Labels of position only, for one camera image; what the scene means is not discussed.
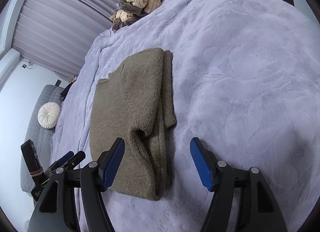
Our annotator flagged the olive brown knit sweater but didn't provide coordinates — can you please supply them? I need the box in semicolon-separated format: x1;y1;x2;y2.
89;48;176;201

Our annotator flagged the grey quilted headboard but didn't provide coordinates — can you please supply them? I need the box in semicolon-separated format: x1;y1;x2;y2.
20;85;64;194

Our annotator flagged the round white pleated cushion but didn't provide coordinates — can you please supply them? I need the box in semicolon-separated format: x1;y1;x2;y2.
37;102;61;129

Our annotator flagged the lavender plush bed blanket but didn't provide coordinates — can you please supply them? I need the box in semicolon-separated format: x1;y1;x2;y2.
51;0;319;231

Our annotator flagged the pale grey pleated curtain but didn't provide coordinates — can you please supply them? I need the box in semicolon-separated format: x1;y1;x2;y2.
12;0;120;79

